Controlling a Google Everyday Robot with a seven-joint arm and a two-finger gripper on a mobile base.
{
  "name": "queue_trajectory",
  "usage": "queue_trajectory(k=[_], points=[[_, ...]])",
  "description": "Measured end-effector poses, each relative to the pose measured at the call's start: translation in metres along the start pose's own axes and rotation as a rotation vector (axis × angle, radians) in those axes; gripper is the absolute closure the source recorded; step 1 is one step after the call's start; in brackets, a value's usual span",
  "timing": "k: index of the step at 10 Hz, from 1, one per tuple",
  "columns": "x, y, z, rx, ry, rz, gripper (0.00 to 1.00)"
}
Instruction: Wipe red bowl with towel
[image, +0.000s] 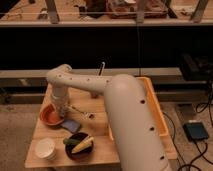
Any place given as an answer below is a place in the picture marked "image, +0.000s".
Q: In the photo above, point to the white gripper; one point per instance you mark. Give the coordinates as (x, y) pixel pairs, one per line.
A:
(61, 104)

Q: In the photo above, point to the red bowl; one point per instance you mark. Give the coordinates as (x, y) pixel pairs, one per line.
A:
(49, 116)

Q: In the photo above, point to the blue grey towel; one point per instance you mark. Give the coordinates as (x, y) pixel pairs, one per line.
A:
(71, 125)

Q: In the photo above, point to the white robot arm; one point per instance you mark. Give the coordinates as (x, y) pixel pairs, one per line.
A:
(136, 137)

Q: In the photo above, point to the dark bowl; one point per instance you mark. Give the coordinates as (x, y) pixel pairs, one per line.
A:
(82, 154)

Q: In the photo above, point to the metal spoon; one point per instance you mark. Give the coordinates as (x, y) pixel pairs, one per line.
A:
(86, 114)

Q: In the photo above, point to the green cucumber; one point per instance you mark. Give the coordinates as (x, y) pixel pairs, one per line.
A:
(69, 141)

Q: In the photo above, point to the thin metal rod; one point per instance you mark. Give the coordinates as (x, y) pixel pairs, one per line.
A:
(102, 66)

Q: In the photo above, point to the yellow corn cob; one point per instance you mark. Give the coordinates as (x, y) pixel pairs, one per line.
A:
(87, 142)

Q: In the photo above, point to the white paper cup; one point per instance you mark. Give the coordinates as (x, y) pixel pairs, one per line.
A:
(45, 149)

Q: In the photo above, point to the yellow plastic bin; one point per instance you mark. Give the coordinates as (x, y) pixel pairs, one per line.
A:
(156, 110)

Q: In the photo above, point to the black foot pedal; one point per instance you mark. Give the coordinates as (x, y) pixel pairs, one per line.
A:
(195, 131)

